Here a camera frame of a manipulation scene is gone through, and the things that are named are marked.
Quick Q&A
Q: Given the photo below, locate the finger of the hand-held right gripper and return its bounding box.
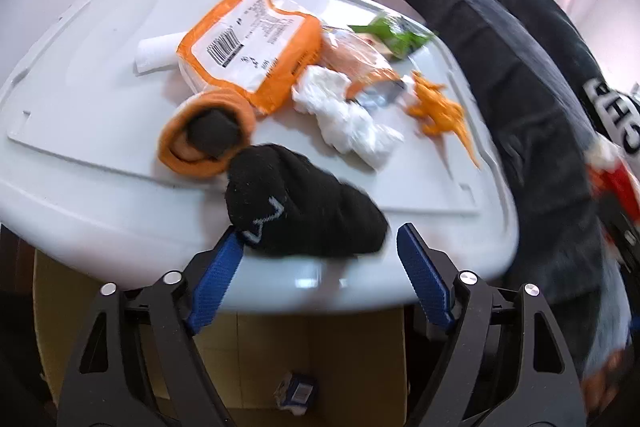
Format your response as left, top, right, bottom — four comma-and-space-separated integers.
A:
597, 192, 640, 269

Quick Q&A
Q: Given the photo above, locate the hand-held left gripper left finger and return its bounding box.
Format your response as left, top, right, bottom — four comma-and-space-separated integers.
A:
56, 226, 246, 427

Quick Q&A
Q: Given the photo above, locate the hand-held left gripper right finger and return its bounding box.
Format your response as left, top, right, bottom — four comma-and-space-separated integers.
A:
396, 223, 588, 427

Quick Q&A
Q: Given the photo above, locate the cardboard box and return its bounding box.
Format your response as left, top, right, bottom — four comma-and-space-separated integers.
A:
32, 252, 408, 427

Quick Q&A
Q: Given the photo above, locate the orange toy dinosaur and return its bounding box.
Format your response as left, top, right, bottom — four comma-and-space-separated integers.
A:
405, 71, 482, 170

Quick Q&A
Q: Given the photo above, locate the white tissue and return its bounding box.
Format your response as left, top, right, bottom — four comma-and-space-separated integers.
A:
291, 66, 405, 172

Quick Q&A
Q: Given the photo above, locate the clear orange plastic bag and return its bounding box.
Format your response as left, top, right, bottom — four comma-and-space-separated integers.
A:
320, 27, 407, 108

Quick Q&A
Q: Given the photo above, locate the white foam tube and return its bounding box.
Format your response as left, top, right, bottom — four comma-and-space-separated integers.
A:
135, 32, 188, 75

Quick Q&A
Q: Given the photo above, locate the orange and white package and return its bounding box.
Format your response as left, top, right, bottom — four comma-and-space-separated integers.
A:
176, 0, 322, 115

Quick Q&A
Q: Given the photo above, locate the black sock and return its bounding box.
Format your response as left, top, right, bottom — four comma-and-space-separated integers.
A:
224, 144, 391, 258

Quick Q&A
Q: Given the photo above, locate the person's dark grey garment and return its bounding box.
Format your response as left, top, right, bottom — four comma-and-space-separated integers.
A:
377, 0, 640, 378

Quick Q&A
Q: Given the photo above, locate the small blue and white carton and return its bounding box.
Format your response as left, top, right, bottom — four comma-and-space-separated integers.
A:
274, 371, 318, 418

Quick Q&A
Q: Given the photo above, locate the rolled orange sock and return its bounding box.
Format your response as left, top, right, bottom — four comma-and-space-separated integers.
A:
157, 89, 257, 180

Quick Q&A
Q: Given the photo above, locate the green leafy plant toy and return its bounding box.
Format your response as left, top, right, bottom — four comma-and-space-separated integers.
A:
347, 14, 435, 58

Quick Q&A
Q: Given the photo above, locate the white plastic storage box lid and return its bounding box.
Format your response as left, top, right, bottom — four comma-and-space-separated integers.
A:
0, 0, 521, 308

